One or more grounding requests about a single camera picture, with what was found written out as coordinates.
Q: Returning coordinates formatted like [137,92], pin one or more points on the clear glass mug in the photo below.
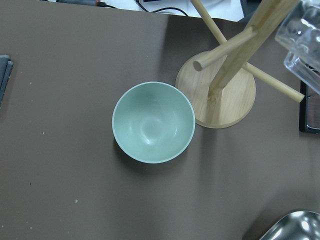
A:
[299,33]

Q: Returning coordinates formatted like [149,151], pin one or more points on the grey folded cloth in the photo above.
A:
[6,66]

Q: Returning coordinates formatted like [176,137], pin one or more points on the wooden mug tree stand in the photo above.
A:
[220,83]

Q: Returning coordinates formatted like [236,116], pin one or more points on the metal scoop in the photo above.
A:
[296,225]

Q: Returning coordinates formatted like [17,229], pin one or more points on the green bowl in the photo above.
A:
[153,122]

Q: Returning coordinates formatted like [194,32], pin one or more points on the black mirror tray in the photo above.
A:
[309,107]

